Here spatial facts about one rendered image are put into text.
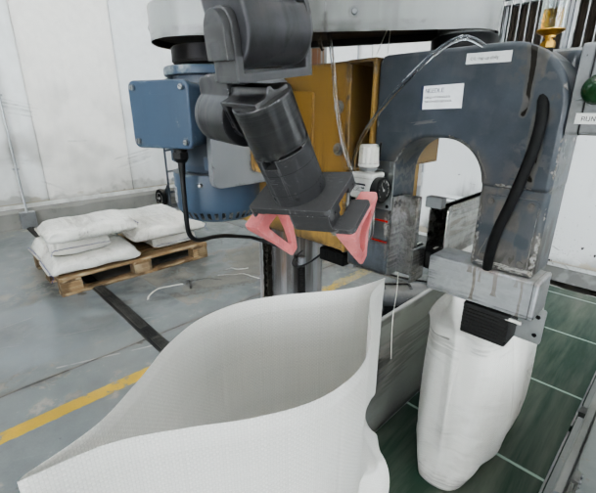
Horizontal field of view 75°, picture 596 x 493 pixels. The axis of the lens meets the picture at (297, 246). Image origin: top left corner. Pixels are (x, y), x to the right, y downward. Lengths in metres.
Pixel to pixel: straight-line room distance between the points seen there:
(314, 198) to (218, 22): 0.17
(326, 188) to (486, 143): 0.23
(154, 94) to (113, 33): 5.14
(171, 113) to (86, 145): 4.94
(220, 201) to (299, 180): 0.30
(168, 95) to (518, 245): 0.50
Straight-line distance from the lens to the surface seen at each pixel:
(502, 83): 0.54
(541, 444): 1.40
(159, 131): 0.61
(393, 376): 1.26
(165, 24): 0.66
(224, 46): 0.34
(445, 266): 0.59
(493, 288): 0.58
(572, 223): 3.37
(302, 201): 0.39
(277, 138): 0.35
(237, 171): 0.62
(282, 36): 0.35
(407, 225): 0.64
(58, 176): 5.46
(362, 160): 0.57
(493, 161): 0.54
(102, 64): 5.63
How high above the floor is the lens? 1.26
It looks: 19 degrees down
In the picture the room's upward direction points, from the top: straight up
